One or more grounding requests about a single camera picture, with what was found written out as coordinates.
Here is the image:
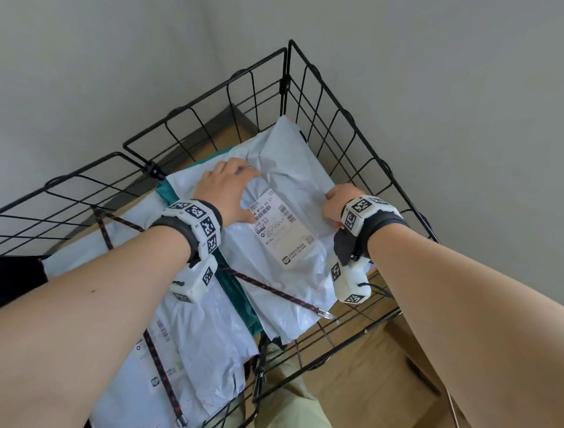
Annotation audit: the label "white wrist camera with markers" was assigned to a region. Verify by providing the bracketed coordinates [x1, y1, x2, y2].
[329, 258, 371, 305]
[170, 255, 219, 304]

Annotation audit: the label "black wire cart basket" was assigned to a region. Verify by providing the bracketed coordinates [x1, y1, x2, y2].
[0, 39, 441, 428]

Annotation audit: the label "black wrist strap white markers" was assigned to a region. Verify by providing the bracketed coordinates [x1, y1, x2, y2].
[333, 195, 411, 268]
[149, 199, 223, 265]

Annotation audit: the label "teal mailer parcel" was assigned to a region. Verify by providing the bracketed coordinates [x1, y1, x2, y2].
[156, 148, 267, 338]

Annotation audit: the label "person's left forearm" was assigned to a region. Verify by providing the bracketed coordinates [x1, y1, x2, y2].
[0, 225, 193, 428]

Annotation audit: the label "thin white cord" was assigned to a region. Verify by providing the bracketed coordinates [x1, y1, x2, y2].
[447, 390, 460, 428]

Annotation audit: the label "person's right hand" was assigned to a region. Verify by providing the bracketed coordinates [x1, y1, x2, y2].
[321, 183, 367, 230]

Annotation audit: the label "black red braided bungee cord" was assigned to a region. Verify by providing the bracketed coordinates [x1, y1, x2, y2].
[92, 206, 337, 428]

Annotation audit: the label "white mailer parcel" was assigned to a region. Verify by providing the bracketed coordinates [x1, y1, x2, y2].
[166, 115, 339, 346]
[42, 189, 261, 428]

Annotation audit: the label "person's right forearm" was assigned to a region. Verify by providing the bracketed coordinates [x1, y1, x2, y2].
[366, 225, 564, 428]

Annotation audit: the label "person's left hand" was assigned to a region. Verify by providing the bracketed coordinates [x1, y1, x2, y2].
[192, 157, 261, 226]

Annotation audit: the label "person's pale green garment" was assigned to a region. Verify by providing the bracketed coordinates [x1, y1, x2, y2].
[244, 342, 334, 428]

